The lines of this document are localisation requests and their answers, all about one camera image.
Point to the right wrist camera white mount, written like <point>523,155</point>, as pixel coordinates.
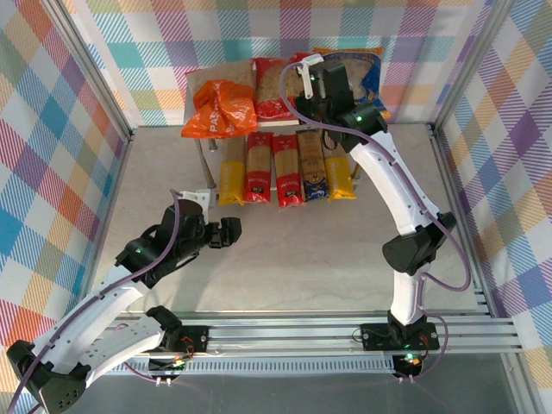
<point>308,79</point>

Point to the red macaroni bag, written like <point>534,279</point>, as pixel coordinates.
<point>271,95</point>

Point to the blue yellow pasta bag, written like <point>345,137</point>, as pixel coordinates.
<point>366,73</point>

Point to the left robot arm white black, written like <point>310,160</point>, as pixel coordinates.
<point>86,319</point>

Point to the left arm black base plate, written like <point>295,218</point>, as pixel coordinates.
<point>198,338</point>

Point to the red spaghetti pack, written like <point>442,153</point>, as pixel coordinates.
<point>258,172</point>
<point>286,172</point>

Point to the orange pasta bag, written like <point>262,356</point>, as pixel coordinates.
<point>224,112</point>

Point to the blue brown spaghetti pack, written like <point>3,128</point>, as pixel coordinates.
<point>312,172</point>

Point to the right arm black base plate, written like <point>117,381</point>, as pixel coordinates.
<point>375,338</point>

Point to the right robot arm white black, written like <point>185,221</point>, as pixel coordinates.
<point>388,181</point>

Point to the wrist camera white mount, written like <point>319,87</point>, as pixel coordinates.
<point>308,79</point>
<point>196,199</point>

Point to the yellow spaghetti pack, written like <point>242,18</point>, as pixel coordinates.
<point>232,181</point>
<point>340,181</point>

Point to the two-tier metal shelf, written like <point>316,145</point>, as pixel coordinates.
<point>188,92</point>

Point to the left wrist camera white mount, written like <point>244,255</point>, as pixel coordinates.
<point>196,199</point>

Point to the aluminium mounting rail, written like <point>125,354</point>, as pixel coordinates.
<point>280,338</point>

